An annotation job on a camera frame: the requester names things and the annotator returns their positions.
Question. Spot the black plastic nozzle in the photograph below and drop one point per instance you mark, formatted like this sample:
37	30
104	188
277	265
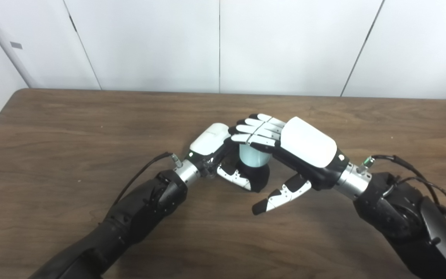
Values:
258	176

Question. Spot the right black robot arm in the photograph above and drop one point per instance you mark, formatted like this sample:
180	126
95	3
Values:
409	217

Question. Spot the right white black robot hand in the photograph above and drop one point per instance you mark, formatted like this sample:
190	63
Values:
308	143

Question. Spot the grey wall label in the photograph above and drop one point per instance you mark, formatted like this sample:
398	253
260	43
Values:
16	45

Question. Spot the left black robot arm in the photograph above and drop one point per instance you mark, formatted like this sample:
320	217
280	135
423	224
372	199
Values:
130	217

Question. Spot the black wall panel hinge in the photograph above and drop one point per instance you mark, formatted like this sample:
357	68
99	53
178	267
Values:
72	23

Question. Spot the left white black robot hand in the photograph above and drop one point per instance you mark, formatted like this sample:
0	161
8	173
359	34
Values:
209	139

